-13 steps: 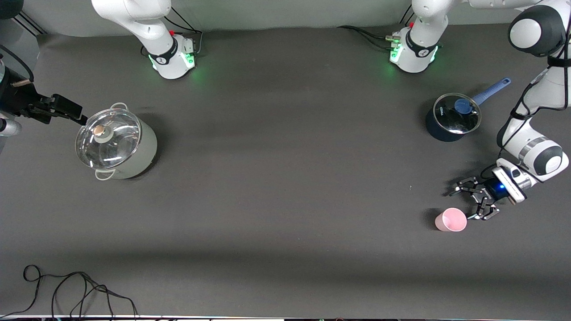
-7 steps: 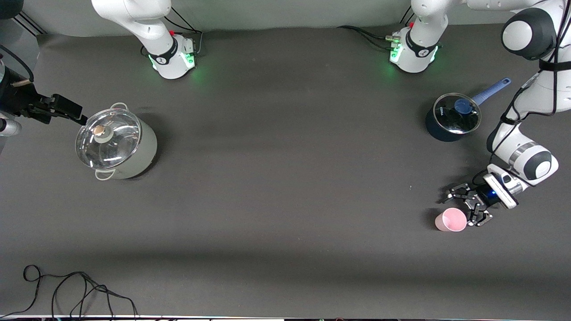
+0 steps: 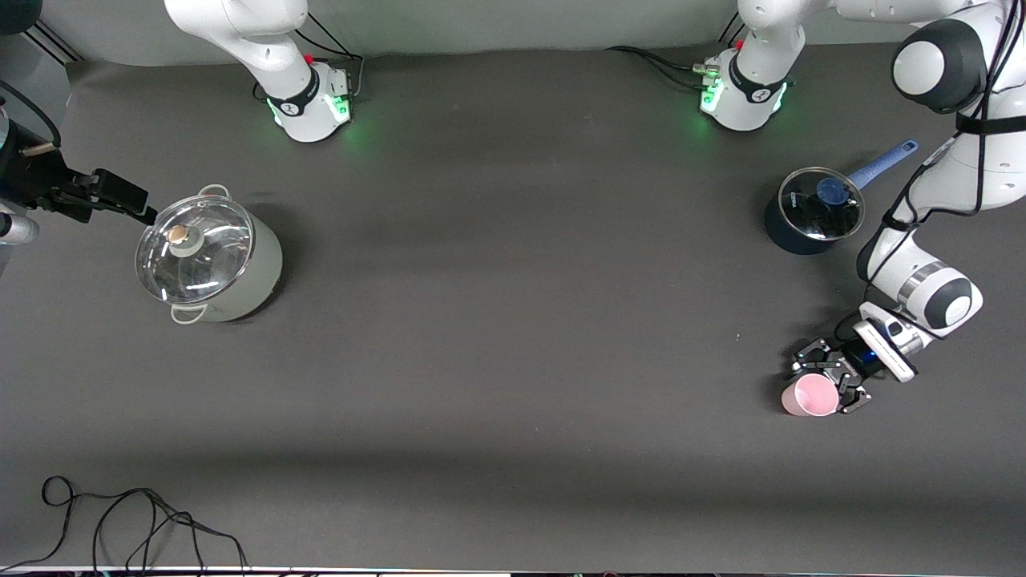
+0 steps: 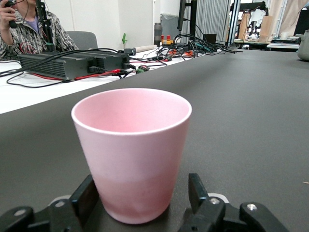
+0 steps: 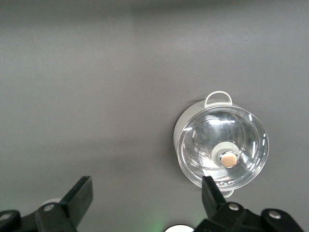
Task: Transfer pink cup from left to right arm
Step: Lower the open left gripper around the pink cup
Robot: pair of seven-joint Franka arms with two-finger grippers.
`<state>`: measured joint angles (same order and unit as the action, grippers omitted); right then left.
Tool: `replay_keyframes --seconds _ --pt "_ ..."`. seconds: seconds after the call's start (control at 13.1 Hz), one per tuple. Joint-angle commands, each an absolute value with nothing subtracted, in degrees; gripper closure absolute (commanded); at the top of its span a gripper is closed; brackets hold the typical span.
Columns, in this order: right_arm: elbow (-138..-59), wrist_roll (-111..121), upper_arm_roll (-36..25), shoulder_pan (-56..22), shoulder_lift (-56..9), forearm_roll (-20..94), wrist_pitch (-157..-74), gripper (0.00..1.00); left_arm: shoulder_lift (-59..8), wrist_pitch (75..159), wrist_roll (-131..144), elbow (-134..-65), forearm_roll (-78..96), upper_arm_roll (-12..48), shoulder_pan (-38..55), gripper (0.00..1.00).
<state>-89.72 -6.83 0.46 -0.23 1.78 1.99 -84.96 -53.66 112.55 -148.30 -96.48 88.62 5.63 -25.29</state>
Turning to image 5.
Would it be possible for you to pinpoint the dark grey table cover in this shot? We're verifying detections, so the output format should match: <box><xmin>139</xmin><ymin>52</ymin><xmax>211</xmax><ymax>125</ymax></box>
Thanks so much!
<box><xmin>0</xmin><ymin>0</ymin><xmax>309</xmax><ymax>232</ymax></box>

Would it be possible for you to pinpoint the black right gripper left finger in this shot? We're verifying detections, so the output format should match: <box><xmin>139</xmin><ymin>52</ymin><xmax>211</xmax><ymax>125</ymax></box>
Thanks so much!
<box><xmin>0</xmin><ymin>175</ymin><xmax>94</xmax><ymax>232</ymax></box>

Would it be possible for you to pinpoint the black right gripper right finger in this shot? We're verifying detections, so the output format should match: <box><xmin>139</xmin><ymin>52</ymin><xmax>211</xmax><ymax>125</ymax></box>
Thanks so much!
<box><xmin>194</xmin><ymin>175</ymin><xmax>305</xmax><ymax>232</ymax></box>

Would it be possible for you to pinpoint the glass lid with beige knob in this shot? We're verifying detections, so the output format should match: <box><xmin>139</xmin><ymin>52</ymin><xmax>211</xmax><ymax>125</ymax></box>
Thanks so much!
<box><xmin>176</xmin><ymin>105</ymin><xmax>270</xmax><ymax>189</ymax></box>

